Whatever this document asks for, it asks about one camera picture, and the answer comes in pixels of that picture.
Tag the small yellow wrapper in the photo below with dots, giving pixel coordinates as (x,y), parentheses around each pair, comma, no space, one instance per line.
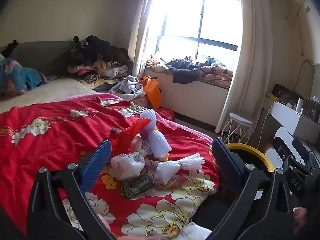
(165,157)

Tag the cream curtain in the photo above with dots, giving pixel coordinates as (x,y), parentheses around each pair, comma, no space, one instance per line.
(141,30)
(250,55)

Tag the black cloth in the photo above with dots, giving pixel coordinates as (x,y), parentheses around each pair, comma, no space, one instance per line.
(10,47)

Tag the dark jackets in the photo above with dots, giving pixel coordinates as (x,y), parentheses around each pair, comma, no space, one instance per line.
(185,70)

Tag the teal floral quilt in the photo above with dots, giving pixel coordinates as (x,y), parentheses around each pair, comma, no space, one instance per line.
(15,75)

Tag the dark bag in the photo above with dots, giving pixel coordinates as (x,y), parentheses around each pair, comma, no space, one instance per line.
(283,92)

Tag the shiny red plastic wrapper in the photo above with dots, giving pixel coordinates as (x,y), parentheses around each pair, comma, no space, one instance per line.
(130,133)

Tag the red floral blanket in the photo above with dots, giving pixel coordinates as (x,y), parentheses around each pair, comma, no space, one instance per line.
(62,135)

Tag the white bottle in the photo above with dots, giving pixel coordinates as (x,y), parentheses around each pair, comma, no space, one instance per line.
(299,105)

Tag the white window seat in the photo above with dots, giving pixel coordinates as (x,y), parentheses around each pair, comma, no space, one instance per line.
(190,100)

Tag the red plastic bag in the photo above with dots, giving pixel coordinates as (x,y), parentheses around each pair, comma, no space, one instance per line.
(167,113)

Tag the pink floral bag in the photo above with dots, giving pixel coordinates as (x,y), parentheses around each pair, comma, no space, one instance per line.
(140,100)

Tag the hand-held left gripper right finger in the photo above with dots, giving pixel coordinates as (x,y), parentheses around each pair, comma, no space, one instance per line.
(221,153)

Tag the yellow cloth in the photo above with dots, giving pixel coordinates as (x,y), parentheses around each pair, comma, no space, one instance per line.
(272,96)

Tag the dark box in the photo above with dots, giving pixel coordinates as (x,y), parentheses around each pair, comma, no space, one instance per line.
(312,110)

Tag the orange bag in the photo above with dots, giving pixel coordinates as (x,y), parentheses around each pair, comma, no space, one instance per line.
(152,92)

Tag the large white foam net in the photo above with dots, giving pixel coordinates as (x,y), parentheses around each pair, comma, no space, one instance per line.
(157,142)

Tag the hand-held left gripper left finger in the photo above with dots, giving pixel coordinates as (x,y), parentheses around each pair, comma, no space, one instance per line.
(97,162)

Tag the bundled white foam net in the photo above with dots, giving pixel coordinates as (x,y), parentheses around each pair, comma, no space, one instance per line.
(185,165)

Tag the grey bed headboard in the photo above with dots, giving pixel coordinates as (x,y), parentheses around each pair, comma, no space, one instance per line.
(45,55)

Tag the person's right hand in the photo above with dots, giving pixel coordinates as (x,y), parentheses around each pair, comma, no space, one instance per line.
(305,221)

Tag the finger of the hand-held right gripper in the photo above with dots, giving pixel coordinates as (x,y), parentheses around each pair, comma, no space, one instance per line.
(281,148)
(301,149)

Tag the pile of clothes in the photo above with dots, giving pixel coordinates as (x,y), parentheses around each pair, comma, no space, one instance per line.
(100,57)

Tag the beige bed mattress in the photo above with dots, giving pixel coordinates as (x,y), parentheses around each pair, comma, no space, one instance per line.
(50,92)

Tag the yellow white snack bag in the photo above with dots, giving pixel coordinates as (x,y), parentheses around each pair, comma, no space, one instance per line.
(127,166)

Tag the grey white garment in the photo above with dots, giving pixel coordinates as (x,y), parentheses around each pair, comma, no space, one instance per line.
(127,85)

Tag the dark green packet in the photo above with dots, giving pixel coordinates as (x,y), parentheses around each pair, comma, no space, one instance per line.
(137,186)

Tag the dark framed window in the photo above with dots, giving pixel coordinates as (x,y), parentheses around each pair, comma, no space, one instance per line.
(201,17)

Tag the orange patterned blanket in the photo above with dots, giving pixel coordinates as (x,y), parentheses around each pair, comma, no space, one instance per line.
(217,75)

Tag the white desk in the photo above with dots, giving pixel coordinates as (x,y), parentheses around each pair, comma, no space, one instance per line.
(285,115)

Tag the yellow rimmed black bin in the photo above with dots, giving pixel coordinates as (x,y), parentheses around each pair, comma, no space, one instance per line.
(262,155)

